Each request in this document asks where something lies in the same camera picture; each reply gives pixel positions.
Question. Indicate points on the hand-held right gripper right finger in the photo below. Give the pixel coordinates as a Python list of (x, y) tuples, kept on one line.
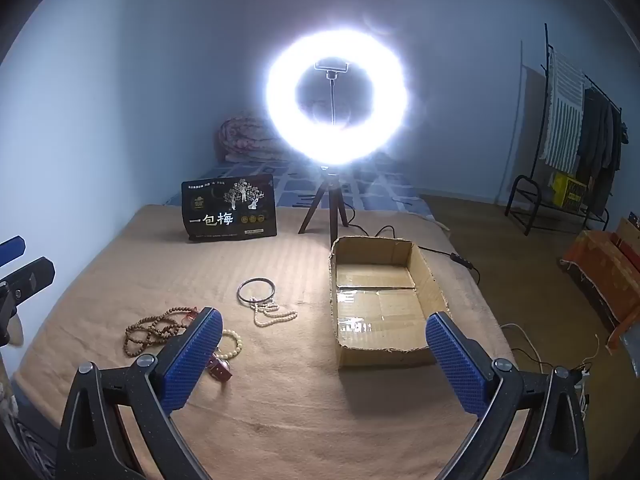
[(457, 365)]

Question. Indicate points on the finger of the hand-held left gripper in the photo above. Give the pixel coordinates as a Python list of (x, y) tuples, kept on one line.
[(11, 248), (30, 277)]

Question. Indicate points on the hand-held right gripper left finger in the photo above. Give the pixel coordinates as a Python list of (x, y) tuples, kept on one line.
[(190, 360)]

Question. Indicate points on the silver metal bangle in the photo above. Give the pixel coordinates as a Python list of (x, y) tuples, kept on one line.
[(238, 291)]

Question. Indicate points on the cardboard box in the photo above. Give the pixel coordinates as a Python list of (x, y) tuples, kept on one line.
[(375, 305)]

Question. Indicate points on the black printed gift box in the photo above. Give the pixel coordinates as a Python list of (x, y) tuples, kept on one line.
[(225, 210)]

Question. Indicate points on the blue patterned bedsheet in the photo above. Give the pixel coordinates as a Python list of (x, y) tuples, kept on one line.
[(380, 190)]

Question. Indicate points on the black metal clothes rack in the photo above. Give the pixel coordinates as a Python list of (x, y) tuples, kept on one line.
[(523, 177)]

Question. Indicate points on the yellow box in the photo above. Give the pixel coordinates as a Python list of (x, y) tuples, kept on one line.
[(572, 190)]

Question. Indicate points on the black tripod stand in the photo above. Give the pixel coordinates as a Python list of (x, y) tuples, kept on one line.
[(330, 195)]

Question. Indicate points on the tan box with red strip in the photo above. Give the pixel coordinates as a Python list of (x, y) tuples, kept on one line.
[(631, 240)]

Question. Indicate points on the folded floral quilt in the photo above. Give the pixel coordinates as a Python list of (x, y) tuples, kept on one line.
[(240, 135)]

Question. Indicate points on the dark hanging clothes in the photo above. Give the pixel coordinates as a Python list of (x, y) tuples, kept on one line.
[(597, 135)]

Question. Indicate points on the striped towel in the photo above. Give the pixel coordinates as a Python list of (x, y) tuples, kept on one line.
[(562, 110)]

